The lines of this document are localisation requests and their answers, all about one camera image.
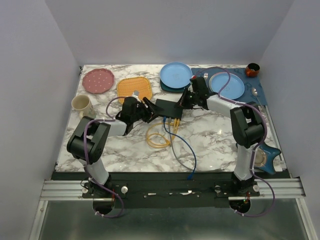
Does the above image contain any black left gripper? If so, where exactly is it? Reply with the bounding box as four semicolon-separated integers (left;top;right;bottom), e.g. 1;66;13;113
131;97;165;124

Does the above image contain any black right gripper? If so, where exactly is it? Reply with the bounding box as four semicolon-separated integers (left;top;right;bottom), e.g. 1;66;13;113
174;87;199;110

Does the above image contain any black network switch box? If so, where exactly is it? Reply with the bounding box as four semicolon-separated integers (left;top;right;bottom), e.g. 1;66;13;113
155;99;183;119

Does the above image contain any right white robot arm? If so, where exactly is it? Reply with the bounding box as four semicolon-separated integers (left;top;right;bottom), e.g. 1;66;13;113
177;76;268;196

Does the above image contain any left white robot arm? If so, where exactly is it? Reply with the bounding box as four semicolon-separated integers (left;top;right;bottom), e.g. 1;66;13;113
67;96;166;198

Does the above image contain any dark teal square plate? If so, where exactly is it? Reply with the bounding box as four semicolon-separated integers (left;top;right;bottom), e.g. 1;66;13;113
160;79;191;94

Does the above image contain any light blue plate on stack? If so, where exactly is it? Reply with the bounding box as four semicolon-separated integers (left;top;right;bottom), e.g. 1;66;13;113
159;62;193;89

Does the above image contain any silver fork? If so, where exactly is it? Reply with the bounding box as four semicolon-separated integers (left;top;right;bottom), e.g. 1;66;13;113
203;72;209;80

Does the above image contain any orange woven square mat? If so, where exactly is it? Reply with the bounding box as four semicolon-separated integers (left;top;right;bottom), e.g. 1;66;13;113
116;76;153;101

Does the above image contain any light blue plate on placemat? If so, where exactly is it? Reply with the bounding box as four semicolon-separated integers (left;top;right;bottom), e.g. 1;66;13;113
208;72;245;100

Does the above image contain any pink dotted plate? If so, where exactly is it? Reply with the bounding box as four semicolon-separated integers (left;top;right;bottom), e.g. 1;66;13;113
82;68;115;95

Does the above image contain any blue cloth placemat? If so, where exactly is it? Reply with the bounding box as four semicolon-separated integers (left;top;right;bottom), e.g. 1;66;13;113
191;67;268;106

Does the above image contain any cream ceramic mug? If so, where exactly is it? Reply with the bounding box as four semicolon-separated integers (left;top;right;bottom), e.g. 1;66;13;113
71;94;96;119

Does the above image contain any silver spoon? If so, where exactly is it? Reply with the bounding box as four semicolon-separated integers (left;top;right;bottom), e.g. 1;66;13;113
251;87;264;107

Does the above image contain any brown lacquer cup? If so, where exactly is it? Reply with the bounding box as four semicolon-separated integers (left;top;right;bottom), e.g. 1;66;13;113
245;63;260;78

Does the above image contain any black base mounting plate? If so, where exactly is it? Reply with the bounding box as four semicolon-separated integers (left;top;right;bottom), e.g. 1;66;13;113
51;171;292;210

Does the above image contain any blue star shaped dish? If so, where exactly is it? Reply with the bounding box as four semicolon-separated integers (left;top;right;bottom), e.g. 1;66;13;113
254;142;282;175

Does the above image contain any grey ethernet cable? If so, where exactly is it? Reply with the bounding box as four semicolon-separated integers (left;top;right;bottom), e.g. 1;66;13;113
167;117;196;171

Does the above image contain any yellow ethernet cable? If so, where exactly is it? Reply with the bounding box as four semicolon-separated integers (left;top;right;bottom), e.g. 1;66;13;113
146;118;181;149

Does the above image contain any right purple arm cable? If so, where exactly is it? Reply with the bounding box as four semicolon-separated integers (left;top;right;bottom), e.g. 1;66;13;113
194;66;276;218

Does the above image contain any blue ethernet cable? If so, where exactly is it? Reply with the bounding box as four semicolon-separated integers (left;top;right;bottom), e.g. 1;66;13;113
162;117;198;181

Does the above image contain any aluminium frame rail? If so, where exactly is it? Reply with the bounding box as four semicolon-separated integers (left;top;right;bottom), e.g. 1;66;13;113
40;178;306;201

